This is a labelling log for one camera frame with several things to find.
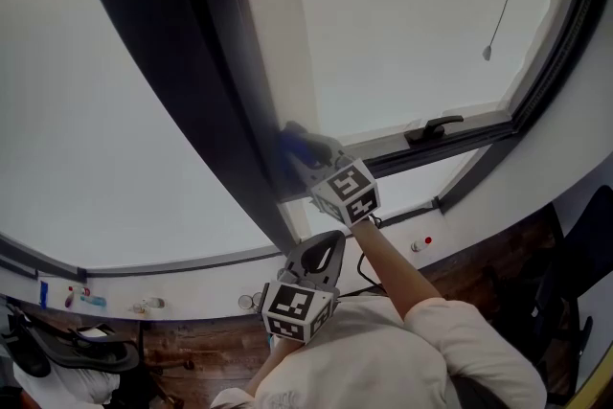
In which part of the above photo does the yellow wooden board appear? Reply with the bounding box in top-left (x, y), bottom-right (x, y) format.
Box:
top-left (572, 368), bottom-right (613, 409)

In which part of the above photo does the person's left forearm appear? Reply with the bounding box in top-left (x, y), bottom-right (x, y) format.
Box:
top-left (243, 334), bottom-right (301, 398)

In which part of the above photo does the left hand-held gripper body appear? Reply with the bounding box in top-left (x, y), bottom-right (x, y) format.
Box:
top-left (261, 267), bottom-right (341, 346)

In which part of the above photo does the black window handle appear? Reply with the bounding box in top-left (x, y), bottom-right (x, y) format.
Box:
top-left (404, 114), bottom-right (465, 145)

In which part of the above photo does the person's right forearm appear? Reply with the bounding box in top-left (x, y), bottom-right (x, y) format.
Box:
top-left (352, 217), bottom-right (444, 322)

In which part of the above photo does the blue cleaning cloth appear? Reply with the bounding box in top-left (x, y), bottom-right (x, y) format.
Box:
top-left (277, 120), bottom-right (320, 181)

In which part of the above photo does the person's white sweatshirt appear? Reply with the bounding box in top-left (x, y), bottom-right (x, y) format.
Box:
top-left (210, 294), bottom-right (547, 409)

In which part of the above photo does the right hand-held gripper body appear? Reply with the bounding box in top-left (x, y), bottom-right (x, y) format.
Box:
top-left (295, 149), bottom-right (382, 227)

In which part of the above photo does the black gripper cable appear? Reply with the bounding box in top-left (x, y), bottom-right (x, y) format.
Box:
top-left (356, 215), bottom-right (385, 298)

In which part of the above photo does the black mesh office chair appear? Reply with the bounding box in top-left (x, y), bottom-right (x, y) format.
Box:
top-left (0, 306), bottom-right (197, 409)

